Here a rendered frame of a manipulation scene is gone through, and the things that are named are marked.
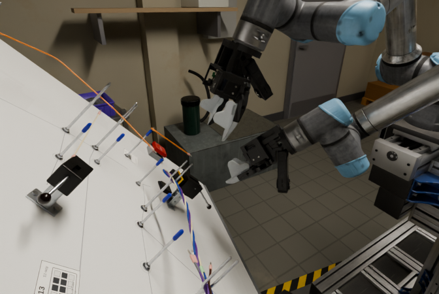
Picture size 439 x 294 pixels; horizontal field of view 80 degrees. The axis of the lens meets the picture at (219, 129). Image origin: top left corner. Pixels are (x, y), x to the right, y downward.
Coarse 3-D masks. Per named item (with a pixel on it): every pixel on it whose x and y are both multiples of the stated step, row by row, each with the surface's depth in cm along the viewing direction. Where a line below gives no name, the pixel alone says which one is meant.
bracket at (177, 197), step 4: (176, 192) 68; (164, 196) 69; (172, 196) 69; (176, 196) 67; (180, 196) 67; (168, 200) 69; (172, 200) 67; (176, 200) 67; (168, 204) 66; (172, 204) 68; (172, 208) 67
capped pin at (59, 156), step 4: (88, 124) 46; (84, 128) 46; (88, 128) 47; (80, 132) 47; (84, 132) 47; (80, 136) 47; (72, 144) 47; (68, 148) 47; (64, 152) 47; (56, 156) 47; (60, 156) 47
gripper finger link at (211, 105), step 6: (216, 96) 63; (204, 102) 63; (210, 102) 64; (216, 102) 64; (222, 102) 63; (204, 108) 65; (210, 108) 65; (216, 108) 65; (222, 108) 65; (210, 114) 67; (210, 120) 66
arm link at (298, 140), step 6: (288, 126) 66; (294, 126) 65; (288, 132) 65; (294, 132) 64; (300, 132) 64; (288, 138) 65; (294, 138) 64; (300, 138) 64; (306, 138) 63; (294, 144) 64; (300, 144) 64; (306, 144) 65; (300, 150) 66
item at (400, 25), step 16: (416, 0) 77; (400, 16) 79; (416, 16) 81; (400, 32) 82; (416, 32) 85; (400, 48) 86; (416, 48) 87; (384, 64) 94; (400, 64) 89; (416, 64) 88; (384, 80) 98; (400, 80) 93
